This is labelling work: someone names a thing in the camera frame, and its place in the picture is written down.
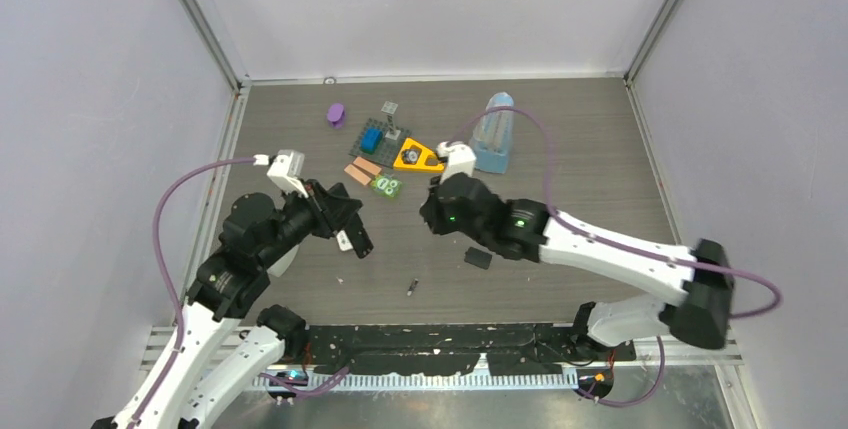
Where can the grey brick post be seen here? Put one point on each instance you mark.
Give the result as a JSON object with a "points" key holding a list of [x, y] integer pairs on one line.
{"points": [[392, 132]]}

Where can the grey building brick plate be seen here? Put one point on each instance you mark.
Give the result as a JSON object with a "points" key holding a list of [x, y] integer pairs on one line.
{"points": [[387, 150]]}

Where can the purple cap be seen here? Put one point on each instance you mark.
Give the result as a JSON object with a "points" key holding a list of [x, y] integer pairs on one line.
{"points": [[336, 115]]}

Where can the blue translucent metronome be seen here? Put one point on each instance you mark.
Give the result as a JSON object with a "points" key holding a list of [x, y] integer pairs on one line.
{"points": [[491, 139]]}

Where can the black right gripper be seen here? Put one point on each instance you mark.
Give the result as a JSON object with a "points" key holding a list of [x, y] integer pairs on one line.
{"points": [[431, 212]]}

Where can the black battery compartment cover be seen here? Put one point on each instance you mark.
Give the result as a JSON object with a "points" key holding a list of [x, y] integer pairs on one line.
{"points": [[478, 258]]}

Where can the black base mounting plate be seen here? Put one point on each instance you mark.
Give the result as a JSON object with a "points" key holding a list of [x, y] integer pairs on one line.
{"points": [[450, 349]]}

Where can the white remote control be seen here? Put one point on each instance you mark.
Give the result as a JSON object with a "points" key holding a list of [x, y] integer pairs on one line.
{"points": [[343, 241]]}

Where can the yellow triangular toy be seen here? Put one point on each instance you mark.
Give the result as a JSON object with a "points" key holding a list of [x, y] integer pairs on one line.
{"points": [[416, 157]]}

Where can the green monster toy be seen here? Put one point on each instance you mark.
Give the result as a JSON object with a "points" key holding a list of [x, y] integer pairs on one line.
{"points": [[387, 186]]}

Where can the tan wooden block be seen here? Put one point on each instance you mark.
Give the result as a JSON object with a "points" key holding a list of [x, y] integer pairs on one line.
{"points": [[358, 174], [367, 166]]}

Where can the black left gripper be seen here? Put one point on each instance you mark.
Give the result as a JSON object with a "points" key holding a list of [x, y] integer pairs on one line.
{"points": [[333, 211]]}

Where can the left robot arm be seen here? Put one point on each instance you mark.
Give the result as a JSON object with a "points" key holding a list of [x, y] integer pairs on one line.
{"points": [[258, 241]]}

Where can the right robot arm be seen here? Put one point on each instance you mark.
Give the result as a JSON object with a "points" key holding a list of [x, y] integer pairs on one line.
{"points": [[680, 297]]}

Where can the blue building brick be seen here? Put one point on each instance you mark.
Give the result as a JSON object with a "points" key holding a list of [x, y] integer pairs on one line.
{"points": [[370, 140]]}

